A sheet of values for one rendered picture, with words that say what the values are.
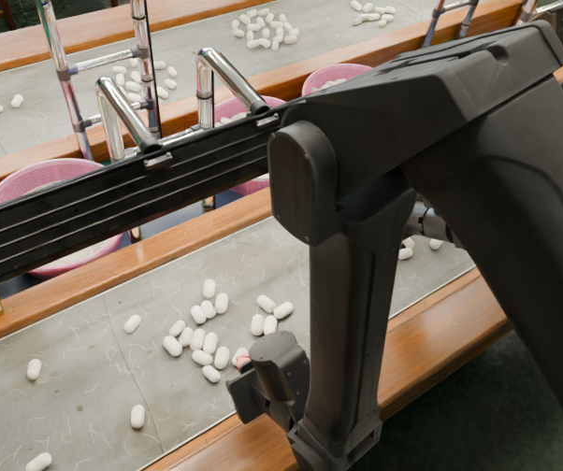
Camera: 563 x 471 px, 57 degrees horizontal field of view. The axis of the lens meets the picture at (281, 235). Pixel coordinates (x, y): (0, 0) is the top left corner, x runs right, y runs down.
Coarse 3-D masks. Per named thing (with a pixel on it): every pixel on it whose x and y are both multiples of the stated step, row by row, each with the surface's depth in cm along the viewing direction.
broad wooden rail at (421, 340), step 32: (448, 288) 96; (480, 288) 95; (416, 320) 90; (448, 320) 91; (480, 320) 91; (384, 352) 86; (416, 352) 86; (448, 352) 87; (480, 352) 106; (384, 384) 82; (416, 384) 84; (384, 416) 91; (192, 448) 75; (224, 448) 74; (256, 448) 75; (288, 448) 75
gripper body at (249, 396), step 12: (252, 372) 68; (228, 384) 66; (240, 384) 67; (252, 384) 67; (240, 396) 67; (252, 396) 67; (264, 396) 64; (240, 408) 67; (252, 408) 68; (264, 408) 64; (240, 420) 68; (252, 420) 68
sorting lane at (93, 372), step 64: (192, 256) 97; (256, 256) 98; (448, 256) 102; (64, 320) 87; (128, 320) 88; (192, 320) 89; (0, 384) 79; (64, 384) 80; (128, 384) 81; (192, 384) 82; (0, 448) 74; (64, 448) 75; (128, 448) 76
